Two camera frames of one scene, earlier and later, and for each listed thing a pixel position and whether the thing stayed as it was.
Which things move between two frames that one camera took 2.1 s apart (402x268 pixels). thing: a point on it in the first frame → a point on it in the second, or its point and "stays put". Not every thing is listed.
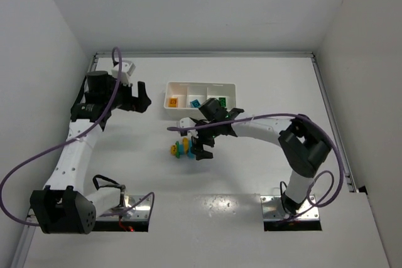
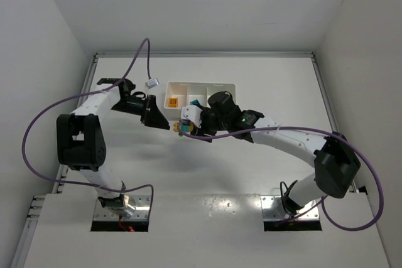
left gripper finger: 141,103 → 153,116
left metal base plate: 134,208 stays put
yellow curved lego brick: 173,102 stays put
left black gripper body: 135,98 stays put
